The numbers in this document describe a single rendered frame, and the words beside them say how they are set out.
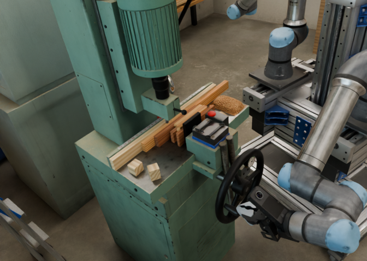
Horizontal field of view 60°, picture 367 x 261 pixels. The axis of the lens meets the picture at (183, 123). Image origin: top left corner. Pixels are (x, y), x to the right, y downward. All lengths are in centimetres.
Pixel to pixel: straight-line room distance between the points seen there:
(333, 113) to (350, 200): 24
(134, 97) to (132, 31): 29
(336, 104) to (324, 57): 70
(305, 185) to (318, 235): 14
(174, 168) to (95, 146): 47
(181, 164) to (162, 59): 37
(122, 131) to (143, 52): 45
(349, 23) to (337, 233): 97
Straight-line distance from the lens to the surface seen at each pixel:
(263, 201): 92
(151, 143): 120
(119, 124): 133
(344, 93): 100
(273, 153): 218
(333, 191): 92
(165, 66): 103
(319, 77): 172
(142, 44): 100
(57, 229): 230
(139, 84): 119
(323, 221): 87
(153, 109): 120
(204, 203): 140
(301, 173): 94
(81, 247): 215
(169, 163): 114
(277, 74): 174
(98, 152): 143
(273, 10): 472
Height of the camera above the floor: 169
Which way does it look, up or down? 37 degrees down
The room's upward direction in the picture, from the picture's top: 7 degrees counter-clockwise
